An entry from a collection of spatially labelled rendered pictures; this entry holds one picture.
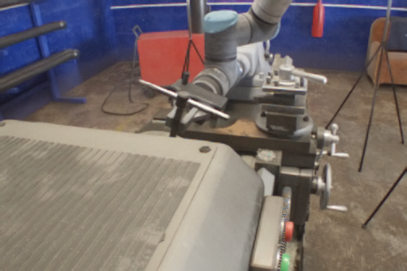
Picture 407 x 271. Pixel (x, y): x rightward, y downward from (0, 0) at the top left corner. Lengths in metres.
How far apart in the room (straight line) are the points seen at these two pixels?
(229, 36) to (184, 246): 0.63
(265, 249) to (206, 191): 0.09
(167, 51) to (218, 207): 3.71
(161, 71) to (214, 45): 3.27
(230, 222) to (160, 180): 0.09
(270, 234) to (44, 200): 0.26
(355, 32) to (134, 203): 5.07
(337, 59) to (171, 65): 2.68
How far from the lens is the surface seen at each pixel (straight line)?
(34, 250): 0.32
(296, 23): 5.20
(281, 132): 1.25
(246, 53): 1.59
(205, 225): 0.32
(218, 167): 0.38
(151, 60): 4.05
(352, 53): 5.35
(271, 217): 0.41
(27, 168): 0.45
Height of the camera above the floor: 1.55
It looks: 29 degrees down
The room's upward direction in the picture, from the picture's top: 3 degrees counter-clockwise
